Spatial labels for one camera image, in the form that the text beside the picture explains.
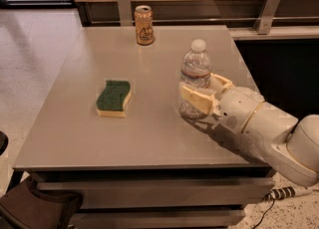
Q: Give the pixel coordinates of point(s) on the dark chair seat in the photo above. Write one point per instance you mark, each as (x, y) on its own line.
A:
(26, 207)

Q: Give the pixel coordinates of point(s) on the gold soda can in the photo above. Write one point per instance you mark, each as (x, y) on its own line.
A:
(144, 25)

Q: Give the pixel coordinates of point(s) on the clear plastic water bottle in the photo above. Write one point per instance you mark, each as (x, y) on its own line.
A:
(195, 70)

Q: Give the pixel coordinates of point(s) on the metal wall bracket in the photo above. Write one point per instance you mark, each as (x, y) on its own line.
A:
(125, 12)
(263, 23)

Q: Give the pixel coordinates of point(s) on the left metal wall bracket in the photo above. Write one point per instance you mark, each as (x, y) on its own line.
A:
(125, 12)

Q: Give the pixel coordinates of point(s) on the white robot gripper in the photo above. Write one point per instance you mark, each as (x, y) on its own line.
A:
(238, 106)

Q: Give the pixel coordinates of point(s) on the right metal wall bracket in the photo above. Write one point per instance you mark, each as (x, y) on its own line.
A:
(263, 23)

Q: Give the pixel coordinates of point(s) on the grey table with drawers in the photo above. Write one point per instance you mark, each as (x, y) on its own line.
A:
(150, 169)

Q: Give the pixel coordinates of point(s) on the green and yellow sponge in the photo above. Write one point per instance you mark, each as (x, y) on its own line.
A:
(113, 100)

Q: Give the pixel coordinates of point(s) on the black round object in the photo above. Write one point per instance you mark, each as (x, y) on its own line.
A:
(3, 142)

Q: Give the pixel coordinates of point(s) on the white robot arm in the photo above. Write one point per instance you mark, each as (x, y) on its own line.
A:
(288, 144)

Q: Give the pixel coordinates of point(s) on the white power strip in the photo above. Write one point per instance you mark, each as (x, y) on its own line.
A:
(287, 192)

